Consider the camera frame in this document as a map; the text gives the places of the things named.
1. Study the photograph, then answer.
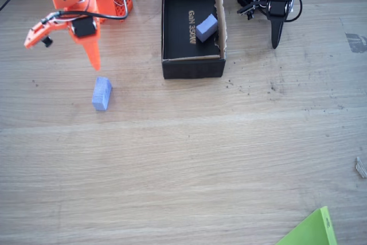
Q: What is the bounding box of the purple foam block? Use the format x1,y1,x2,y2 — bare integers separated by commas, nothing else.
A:
91,76,113,111
196,13,218,42

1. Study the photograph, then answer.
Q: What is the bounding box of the black cardboard box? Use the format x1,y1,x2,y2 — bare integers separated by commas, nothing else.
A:
161,0,227,80

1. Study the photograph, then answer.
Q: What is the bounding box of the lime green plastic piece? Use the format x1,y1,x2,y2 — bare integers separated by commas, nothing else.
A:
275,205,339,245

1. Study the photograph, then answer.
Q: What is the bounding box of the black camera cable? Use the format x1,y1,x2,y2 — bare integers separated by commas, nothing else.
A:
285,0,303,24
41,0,130,25

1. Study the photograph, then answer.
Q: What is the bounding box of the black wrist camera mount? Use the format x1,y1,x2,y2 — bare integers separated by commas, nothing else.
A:
236,0,259,21

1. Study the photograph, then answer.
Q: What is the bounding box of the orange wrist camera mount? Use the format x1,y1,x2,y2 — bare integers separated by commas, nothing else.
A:
24,12,71,49

